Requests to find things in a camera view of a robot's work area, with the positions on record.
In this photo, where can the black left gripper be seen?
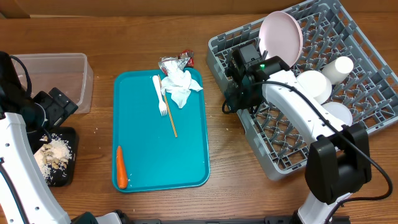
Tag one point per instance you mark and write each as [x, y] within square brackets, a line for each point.
[59, 106]

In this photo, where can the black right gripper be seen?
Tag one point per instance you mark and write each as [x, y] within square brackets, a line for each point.
[239, 102]

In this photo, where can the black waste tray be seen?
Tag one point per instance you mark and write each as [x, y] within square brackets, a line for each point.
[69, 134]

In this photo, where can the clear plastic bin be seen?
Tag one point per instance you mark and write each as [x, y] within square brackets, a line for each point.
[71, 73]

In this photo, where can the white round plate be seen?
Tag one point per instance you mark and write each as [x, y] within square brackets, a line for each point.
[280, 35]

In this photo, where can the red silver snack wrapper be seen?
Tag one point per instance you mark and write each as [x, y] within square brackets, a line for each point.
[182, 60]

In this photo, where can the white paper napkin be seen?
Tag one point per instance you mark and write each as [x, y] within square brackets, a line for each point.
[177, 82]

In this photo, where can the white round bowl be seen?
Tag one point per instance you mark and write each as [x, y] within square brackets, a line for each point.
[316, 84]

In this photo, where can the white paper cup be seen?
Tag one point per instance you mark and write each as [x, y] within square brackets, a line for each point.
[337, 70]

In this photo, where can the white plastic fork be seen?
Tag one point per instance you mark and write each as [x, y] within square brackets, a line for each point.
[162, 105]

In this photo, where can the wooden chopstick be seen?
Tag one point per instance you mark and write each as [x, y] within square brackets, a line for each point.
[168, 110]

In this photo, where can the grey round bowl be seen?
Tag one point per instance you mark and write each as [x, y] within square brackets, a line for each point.
[339, 111]

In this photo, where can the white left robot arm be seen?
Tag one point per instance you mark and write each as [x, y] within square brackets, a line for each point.
[25, 195]

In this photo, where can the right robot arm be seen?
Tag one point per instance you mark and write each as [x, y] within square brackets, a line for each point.
[338, 157]

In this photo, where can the peanut shells and rice pile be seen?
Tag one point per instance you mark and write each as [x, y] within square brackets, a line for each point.
[53, 159]

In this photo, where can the orange carrot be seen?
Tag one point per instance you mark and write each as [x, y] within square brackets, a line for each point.
[121, 173]

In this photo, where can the teal plastic serving tray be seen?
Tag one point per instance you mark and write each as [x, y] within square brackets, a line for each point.
[159, 152]

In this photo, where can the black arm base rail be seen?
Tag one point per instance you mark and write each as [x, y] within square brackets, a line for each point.
[117, 216]

